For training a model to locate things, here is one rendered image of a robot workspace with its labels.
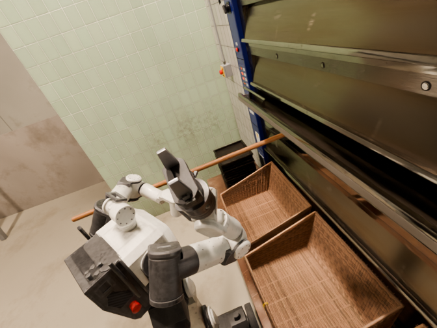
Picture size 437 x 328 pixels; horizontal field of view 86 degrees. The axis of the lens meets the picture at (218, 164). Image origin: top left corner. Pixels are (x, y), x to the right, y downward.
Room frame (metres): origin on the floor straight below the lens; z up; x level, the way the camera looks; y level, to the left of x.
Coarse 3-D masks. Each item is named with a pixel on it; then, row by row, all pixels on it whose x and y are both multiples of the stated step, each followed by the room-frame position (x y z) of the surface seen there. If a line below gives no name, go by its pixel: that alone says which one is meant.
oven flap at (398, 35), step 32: (288, 0) 1.07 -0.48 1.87; (320, 0) 0.85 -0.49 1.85; (352, 0) 0.70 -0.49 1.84; (384, 0) 0.59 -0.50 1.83; (416, 0) 0.51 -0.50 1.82; (256, 32) 1.36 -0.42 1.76; (288, 32) 1.02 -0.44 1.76; (320, 32) 0.81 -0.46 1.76; (352, 32) 0.67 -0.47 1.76; (384, 32) 0.56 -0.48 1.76; (416, 32) 0.48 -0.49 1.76
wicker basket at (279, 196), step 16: (256, 176) 1.46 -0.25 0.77; (272, 176) 1.42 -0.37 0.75; (224, 192) 1.44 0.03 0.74; (240, 192) 1.45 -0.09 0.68; (256, 192) 1.45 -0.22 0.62; (272, 192) 1.38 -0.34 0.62; (288, 192) 1.18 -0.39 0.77; (240, 208) 1.37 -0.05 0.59; (256, 208) 1.31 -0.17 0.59; (272, 208) 1.25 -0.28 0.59; (288, 208) 1.14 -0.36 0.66; (304, 208) 0.93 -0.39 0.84; (256, 224) 1.16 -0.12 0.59; (288, 224) 0.92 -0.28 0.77; (256, 240) 0.91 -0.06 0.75
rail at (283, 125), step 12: (240, 96) 1.47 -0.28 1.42; (276, 120) 0.96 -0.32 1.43; (288, 132) 0.85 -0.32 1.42; (312, 144) 0.69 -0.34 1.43; (324, 156) 0.61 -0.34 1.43; (336, 168) 0.55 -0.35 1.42; (348, 168) 0.51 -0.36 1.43; (360, 180) 0.45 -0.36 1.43; (372, 192) 0.41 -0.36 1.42; (384, 192) 0.39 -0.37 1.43; (396, 204) 0.34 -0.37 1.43; (408, 216) 0.31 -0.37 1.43; (420, 216) 0.30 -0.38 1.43; (420, 228) 0.28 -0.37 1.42; (432, 228) 0.26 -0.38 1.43
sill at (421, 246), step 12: (264, 120) 1.53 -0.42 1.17; (276, 132) 1.34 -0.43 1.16; (324, 168) 0.84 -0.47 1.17; (336, 180) 0.75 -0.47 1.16; (348, 192) 0.68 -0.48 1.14; (372, 204) 0.56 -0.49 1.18; (384, 216) 0.50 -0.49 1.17; (396, 228) 0.45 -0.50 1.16; (408, 240) 0.41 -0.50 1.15; (432, 252) 0.34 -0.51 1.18
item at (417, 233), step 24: (264, 96) 1.40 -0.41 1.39; (288, 120) 0.98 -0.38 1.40; (312, 120) 0.93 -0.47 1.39; (336, 144) 0.69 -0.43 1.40; (360, 144) 0.65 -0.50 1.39; (360, 168) 0.53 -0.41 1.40; (384, 168) 0.50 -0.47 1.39; (360, 192) 0.44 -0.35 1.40; (408, 192) 0.39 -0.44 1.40; (432, 192) 0.37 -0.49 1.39; (432, 216) 0.31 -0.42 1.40; (432, 240) 0.25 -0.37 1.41
